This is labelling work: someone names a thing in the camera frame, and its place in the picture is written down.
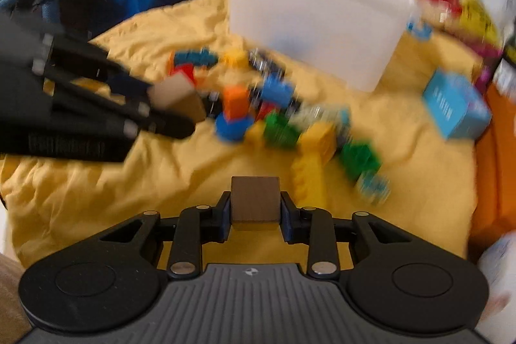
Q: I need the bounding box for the blue round toy piece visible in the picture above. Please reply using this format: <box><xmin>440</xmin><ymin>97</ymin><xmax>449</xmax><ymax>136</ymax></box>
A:
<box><xmin>215</xmin><ymin>114</ymin><xmax>254</xmax><ymax>143</ymax></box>

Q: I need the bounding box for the red toy brick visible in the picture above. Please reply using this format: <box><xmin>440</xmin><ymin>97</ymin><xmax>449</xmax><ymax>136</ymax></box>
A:
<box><xmin>258</xmin><ymin>102</ymin><xmax>280</xmax><ymax>123</ymax></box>
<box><xmin>169</xmin><ymin>64</ymin><xmax>196</xmax><ymax>87</ymax></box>

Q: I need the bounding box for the long yellow toy brick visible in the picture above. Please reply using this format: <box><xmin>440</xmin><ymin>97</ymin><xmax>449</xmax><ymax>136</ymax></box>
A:
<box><xmin>290</xmin><ymin>154</ymin><xmax>327</xmax><ymax>208</ymax></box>

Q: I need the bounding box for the teal toy with orange end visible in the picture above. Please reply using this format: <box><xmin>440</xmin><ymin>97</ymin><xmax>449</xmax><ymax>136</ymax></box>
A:
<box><xmin>171</xmin><ymin>48</ymin><xmax>220</xmax><ymax>68</ymax></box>

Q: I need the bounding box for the blue cardboard box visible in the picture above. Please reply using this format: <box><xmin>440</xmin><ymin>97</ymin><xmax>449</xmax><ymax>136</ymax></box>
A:
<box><xmin>422</xmin><ymin>68</ymin><xmax>493</xmax><ymax>141</ymax></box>

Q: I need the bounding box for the green toy brick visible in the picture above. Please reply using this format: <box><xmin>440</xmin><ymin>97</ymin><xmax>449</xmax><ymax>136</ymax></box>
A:
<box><xmin>341</xmin><ymin>143</ymin><xmax>382</xmax><ymax>183</ymax></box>
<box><xmin>264</xmin><ymin>113</ymin><xmax>301</xmax><ymax>149</ymax></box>

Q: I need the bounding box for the brown wooden block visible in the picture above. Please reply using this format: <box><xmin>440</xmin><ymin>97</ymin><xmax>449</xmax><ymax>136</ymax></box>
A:
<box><xmin>231</xmin><ymin>175</ymin><xmax>282</xmax><ymax>232</ymax></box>

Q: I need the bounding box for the white plastic bin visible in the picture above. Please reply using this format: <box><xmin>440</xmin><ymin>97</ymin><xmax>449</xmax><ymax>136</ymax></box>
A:
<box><xmin>223</xmin><ymin>0</ymin><xmax>416</xmax><ymax>93</ymax></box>

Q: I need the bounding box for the blue toy brick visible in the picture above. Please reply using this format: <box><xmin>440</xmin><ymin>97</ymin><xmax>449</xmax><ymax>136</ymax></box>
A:
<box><xmin>260</xmin><ymin>74</ymin><xmax>295</xmax><ymax>109</ymax></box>

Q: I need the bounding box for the teal patterned toy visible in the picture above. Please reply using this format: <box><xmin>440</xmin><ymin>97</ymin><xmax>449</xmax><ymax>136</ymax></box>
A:
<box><xmin>355</xmin><ymin>171</ymin><xmax>392</xmax><ymax>205</ymax></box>

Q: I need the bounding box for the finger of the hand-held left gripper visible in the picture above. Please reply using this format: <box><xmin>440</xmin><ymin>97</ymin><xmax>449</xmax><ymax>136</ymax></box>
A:
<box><xmin>44</xmin><ymin>75</ymin><xmax>195</xmax><ymax>140</ymax></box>
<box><xmin>32</xmin><ymin>30</ymin><xmax>153</xmax><ymax>116</ymax></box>

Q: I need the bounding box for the yellow snack bag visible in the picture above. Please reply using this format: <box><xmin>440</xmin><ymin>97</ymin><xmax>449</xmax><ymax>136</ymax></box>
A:
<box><xmin>405</xmin><ymin>0</ymin><xmax>502</xmax><ymax>58</ymax></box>

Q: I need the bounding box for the yellow blanket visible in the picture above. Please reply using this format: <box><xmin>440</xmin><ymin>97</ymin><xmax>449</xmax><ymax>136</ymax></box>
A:
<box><xmin>0</xmin><ymin>0</ymin><xmax>501</xmax><ymax>272</ymax></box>

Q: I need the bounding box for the orange box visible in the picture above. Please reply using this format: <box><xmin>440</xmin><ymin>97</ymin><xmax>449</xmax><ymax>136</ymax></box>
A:
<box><xmin>471</xmin><ymin>82</ymin><xmax>516</xmax><ymax>252</ymax></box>

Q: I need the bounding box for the pale wooden block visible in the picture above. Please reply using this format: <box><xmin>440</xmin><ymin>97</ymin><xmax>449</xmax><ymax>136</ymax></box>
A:
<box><xmin>147</xmin><ymin>72</ymin><xmax>208</xmax><ymax>123</ymax></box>

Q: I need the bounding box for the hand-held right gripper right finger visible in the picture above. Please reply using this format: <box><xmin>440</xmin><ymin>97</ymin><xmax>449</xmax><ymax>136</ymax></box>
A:
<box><xmin>281</xmin><ymin>191</ymin><xmax>409</xmax><ymax>281</ymax></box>

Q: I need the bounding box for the dark toy car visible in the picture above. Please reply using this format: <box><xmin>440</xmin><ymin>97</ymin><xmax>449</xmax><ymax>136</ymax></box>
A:
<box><xmin>248</xmin><ymin>50</ymin><xmax>287</xmax><ymax>76</ymax></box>

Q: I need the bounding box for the orange toy brick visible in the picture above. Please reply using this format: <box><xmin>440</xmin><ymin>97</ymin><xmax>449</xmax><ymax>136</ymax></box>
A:
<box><xmin>222</xmin><ymin>85</ymin><xmax>251</xmax><ymax>123</ymax></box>

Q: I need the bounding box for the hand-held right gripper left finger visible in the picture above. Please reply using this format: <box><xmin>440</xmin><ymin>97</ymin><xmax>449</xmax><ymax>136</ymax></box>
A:
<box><xmin>99</xmin><ymin>191</ymin><xmax>232</xmax><ymax>281</ymax></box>

